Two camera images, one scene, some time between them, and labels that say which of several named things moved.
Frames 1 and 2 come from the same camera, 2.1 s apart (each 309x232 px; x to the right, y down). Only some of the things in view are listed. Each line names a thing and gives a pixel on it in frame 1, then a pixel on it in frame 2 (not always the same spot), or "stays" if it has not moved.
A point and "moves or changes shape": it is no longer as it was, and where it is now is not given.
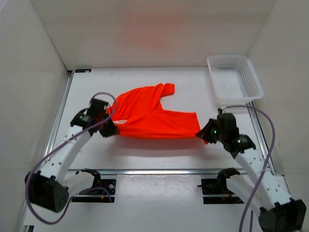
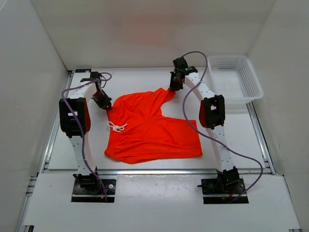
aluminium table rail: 147,172 stays
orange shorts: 137,113 moves or changes shape
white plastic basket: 234,80 stays
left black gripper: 111,130 -> 106,102
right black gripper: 204,133 -> 173,87
